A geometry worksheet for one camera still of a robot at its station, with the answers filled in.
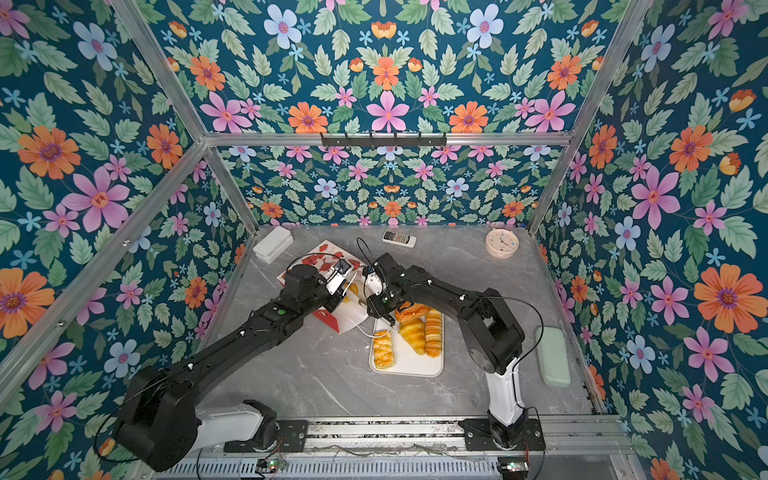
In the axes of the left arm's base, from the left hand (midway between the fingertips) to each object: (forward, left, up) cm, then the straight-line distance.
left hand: (346, 272), depth 82 cm
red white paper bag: (-3, +1, -16) cm, 17 cm away
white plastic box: (+26, +32, -16) cm, 44 cm away
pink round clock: (+22, -54, -17) cm, 61 cm away
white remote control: (+27, -19, -19) cm, 38 cm away
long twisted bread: (-12, -24, -18) cm, 32 cm away
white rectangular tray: (-19, -16, -21) cm, 32 cm away
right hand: (-4, -7, -13) cm, 15 cm away
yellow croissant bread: (-17, -9, -16) cm, 25 cm away
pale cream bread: (-11, -18, -16) cm, 27 cm away
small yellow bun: (-7, -3, +2) cm, 7 cm away
